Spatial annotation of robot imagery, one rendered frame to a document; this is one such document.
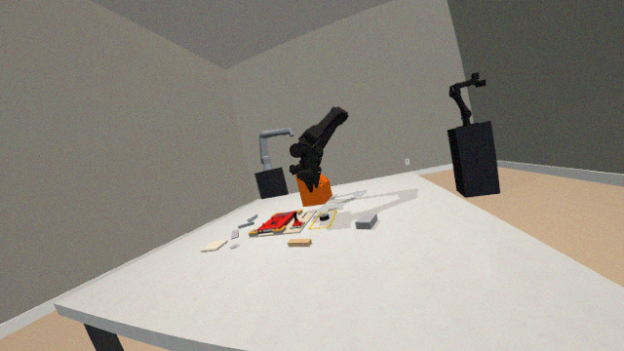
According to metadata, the cream square patch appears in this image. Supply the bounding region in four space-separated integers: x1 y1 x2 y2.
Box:
201 240 228 253

